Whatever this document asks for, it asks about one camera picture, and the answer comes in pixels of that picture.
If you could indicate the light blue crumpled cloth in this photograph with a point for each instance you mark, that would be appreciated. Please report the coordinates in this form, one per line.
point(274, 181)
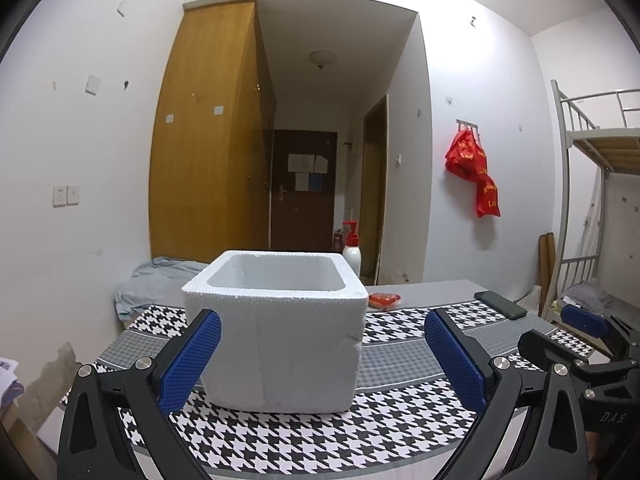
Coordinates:
point(150, 280)

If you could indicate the metal bunk bed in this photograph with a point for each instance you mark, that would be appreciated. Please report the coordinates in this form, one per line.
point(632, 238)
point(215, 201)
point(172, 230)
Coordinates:
point(567, 200)

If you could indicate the grey folded cloth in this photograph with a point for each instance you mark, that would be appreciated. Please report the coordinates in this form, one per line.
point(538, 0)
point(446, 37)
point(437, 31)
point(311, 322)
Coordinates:
point(590, 297)

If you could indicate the black smartphone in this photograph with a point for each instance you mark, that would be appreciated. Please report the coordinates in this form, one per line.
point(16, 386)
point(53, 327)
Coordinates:
point(500, 304)

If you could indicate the white plastic bag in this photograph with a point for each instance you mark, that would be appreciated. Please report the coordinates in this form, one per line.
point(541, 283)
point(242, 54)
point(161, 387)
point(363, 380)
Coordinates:
point(532, 302)

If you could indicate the white wall socket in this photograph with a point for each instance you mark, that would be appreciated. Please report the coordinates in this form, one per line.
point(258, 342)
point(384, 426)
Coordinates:
point(73, 194)
point(60, 196)

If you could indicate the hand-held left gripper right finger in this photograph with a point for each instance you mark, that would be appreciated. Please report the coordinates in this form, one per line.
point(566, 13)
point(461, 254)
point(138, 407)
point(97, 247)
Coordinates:
point(455, 360)

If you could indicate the metal wall hook rack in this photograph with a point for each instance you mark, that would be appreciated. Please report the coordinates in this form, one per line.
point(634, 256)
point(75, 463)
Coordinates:
point(467, 124)

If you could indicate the wooden side door frame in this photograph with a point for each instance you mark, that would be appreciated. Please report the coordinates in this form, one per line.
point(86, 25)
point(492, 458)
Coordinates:
point(382, 185)

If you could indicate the white pump lotion bottle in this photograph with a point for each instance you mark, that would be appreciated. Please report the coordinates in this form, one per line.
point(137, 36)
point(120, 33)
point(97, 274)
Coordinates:
point(352, 257)

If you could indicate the white wall switch plate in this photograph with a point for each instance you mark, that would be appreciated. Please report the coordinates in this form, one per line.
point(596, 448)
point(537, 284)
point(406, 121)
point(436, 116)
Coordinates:
point(92, 85)

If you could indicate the red snack packet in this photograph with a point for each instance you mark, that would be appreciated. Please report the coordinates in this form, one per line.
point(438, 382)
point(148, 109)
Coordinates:
point(384, 300)

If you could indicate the wooden boards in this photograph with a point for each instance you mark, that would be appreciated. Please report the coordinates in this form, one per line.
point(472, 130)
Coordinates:
point(546, 260)

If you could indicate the red fire extinguisher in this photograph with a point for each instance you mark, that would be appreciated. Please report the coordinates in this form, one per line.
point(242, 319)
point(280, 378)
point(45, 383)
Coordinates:
point(339, 241)

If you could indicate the dark brown door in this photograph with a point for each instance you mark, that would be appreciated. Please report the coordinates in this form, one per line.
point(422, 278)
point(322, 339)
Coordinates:
point(305, 220)

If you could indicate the wide white paper notice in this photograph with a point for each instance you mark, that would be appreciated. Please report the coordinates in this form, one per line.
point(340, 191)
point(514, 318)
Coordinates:
point(300, 163)

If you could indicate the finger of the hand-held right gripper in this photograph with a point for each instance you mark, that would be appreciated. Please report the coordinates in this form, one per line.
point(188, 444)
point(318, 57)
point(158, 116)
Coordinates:
point(582, 321)
point(545, 347)

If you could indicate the red plastic bag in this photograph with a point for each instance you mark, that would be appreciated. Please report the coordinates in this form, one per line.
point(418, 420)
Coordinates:
point(487, 200)
point(465, 157)

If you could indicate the small white paper notice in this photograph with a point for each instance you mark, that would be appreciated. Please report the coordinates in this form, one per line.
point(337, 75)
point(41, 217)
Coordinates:
point(320, 164)
point(301, 182)

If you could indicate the grey houndstooth tablecloth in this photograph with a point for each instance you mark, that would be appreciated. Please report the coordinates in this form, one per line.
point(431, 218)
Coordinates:
point(400, 355)

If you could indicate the printed paper sheets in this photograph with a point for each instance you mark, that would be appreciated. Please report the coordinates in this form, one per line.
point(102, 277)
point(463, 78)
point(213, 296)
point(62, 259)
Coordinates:
point(9, 380)

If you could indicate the round ceiling lamp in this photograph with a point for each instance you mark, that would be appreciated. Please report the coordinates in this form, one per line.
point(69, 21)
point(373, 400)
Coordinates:
point(322, 57)

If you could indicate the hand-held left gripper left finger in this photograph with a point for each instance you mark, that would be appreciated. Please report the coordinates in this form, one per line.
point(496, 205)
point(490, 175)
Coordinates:
point(192, 355)

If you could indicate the white foam box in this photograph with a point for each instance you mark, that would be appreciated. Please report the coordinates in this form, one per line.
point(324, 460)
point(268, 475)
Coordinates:
point(275, 350)

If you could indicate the wooden wardrobe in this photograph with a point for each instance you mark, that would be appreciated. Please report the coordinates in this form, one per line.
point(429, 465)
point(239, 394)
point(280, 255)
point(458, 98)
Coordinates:
point(205, 150)

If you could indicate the blue paper notice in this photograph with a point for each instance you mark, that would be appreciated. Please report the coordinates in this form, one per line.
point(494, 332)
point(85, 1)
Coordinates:
point(315, 182)

